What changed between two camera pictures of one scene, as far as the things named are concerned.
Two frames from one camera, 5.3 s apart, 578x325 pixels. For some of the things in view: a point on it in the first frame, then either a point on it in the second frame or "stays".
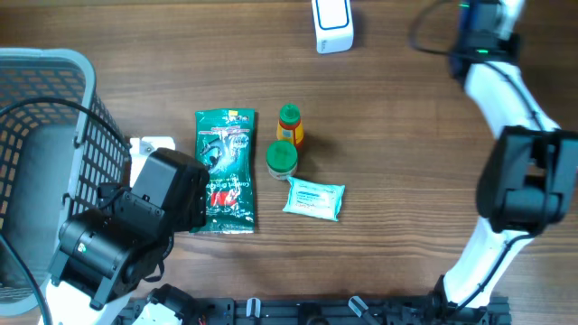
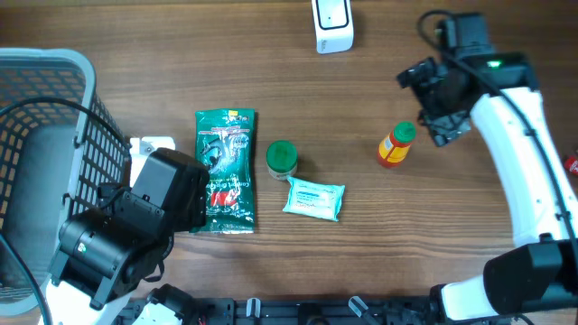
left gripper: (195, 212) stays
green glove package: (226, 143) stays
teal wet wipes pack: (314, 199) stays
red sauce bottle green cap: (290, 127) → (394, 148)
